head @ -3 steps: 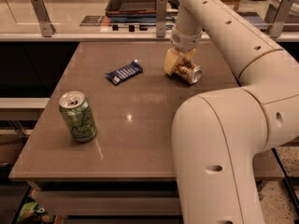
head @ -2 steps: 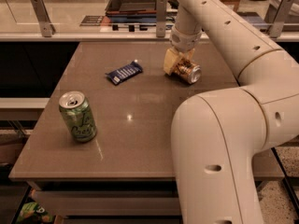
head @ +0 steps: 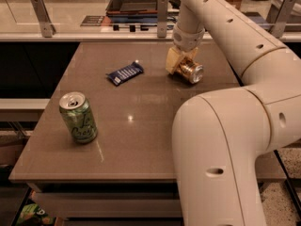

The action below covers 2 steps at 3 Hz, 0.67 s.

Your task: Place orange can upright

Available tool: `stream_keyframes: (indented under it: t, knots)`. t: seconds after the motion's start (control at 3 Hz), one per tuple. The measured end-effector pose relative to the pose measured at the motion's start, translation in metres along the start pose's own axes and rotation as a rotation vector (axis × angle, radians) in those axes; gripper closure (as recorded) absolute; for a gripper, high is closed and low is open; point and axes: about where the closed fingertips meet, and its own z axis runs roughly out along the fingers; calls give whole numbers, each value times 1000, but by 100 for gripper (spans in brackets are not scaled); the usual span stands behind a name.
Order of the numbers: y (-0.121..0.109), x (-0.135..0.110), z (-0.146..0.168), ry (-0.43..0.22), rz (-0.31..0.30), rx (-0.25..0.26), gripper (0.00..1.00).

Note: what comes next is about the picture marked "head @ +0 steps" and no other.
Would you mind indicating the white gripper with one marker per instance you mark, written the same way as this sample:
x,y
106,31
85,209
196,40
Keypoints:
x,y
187,40

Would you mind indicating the orange soda can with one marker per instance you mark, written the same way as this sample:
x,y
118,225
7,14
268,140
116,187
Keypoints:
x,y
190,70

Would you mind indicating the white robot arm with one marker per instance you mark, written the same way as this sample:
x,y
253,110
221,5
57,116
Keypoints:
x,y
218,135

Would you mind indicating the green soda can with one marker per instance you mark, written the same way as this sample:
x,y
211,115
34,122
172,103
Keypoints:
x,y
76,112

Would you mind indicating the blue snack bar wrapper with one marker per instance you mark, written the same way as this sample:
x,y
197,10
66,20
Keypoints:
x,y
126,73

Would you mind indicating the dark open tray bin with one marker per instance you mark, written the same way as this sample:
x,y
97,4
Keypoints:
x,y
132,7

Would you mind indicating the green snack bag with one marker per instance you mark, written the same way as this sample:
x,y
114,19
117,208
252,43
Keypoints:
x,y
33,215

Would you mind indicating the middle metal glass bracket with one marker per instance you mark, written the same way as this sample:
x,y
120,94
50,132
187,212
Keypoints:
x,y
161,18

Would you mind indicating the metal glass bracket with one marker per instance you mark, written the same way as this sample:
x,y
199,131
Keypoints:
x,y
279,22
161,18
47,28

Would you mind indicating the right metal glass bracket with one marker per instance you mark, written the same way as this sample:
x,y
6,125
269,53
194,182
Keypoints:
x,y
279,22

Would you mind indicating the left metal glass bracket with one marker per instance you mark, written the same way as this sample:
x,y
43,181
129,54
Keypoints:
x,y
47,28

